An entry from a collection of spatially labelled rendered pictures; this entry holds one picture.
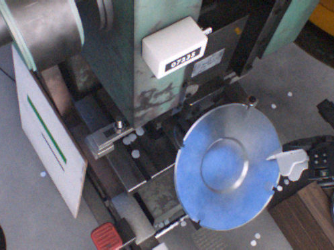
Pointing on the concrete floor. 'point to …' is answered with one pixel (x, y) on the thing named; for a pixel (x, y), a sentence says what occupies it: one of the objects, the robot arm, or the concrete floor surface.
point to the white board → (50, 136)
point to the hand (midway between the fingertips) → (272, 154)
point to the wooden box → (308, 219)
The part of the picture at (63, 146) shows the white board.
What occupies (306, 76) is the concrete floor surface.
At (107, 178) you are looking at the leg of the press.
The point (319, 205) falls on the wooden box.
